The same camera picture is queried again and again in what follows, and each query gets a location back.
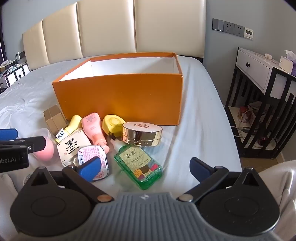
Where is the yellow cap white bottle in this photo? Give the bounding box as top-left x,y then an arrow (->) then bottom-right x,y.
55,115 -> 83,143

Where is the cream padded headboard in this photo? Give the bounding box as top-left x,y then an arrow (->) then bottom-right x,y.
22,0 -> 207,71

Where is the grey wall switch panel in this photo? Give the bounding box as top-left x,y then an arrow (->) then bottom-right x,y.
212,18 -> 245,38

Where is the gold round compact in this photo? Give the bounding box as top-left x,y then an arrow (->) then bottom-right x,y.
122,122 -> 163,147

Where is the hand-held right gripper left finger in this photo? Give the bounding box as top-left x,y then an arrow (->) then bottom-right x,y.
23,156 -> 115,203

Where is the yellow round case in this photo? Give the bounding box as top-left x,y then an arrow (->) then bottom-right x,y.
102,114 -> 127,141

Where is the white black nightstand with drawer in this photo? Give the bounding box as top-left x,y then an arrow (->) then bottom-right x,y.
225,47 -> 296,159

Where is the cluttered white black nightstand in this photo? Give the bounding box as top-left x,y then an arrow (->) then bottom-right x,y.
0,52 -> 31,88

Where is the pink tube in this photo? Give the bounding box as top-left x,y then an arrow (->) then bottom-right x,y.
81,113 -> 107,145

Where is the green liquid bottle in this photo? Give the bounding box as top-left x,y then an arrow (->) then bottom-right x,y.
110,138 -> 163,191

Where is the pink makeup sponge clear case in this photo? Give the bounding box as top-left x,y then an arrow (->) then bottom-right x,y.
31,128 -> 56,160

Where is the white duvet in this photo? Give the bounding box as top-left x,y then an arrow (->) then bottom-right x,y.
258,160 -> 296,233

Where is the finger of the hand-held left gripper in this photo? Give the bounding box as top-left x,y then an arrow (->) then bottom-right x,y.
0,136 -> 46,153
0,128 -> 19,140

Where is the white box black character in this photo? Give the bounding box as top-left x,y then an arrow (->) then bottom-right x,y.
57,130 -> 91,168

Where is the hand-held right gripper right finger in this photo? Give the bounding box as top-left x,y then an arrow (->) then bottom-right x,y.
176,157 -> 262,202

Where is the orange cardboard box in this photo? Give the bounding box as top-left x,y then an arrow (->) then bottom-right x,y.
51,52 -> 184,126

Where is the pink foil lid container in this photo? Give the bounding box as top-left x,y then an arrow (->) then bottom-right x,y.
77,145 -> 110,182

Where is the small gold box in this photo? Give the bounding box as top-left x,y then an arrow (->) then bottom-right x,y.
43,105 -> 68,137

